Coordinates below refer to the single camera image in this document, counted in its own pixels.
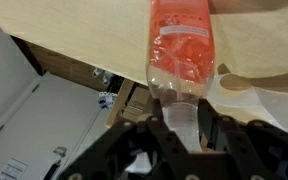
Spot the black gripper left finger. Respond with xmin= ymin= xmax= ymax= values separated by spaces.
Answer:
xmin=58 ymin=99 xmax=189 ymax=180

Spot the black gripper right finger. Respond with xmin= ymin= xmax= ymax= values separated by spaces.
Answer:
xmin=198 ymin=99 xmax=288 ymax=180

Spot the paper notice on door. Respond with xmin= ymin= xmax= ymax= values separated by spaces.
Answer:
xmin=0 ymin=158 xmax=28 ymax=180

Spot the white power strip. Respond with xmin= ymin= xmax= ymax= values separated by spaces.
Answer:
xmin=91 ymin=66 xmax=118 ymax=111

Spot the white door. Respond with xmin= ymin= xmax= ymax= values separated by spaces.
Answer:
xmin=0 ymin=72 xmax=118 ymax=180

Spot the pink liquid spray bottle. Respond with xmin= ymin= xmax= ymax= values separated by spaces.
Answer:
xmin=146 ymin=0 xmax=216 ymax=153

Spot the door handle with lock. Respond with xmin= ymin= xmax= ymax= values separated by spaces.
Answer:
xmin=43 ymin=145 xmax=68 ymax=180

